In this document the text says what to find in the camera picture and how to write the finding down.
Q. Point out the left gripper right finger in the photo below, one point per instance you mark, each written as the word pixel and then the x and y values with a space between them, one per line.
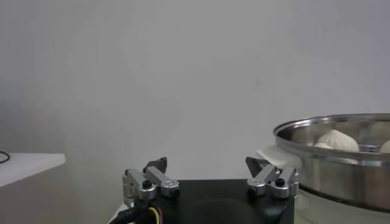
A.
pixel 268 179

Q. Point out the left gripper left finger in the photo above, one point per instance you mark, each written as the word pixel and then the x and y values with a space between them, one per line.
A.
pixel 152 179

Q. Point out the white steamed baozi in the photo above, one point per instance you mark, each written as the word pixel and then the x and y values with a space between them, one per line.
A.
pixel 322 146
pixel 386 147
pixel 339 140

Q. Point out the stainless steel steamer basket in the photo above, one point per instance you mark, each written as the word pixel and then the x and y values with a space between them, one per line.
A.
pixel 335 179

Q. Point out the white electric cooker base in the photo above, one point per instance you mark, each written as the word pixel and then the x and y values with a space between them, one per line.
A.
pixel 335 213

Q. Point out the white side table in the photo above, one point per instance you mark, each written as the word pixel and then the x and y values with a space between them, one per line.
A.
pixel 30 167

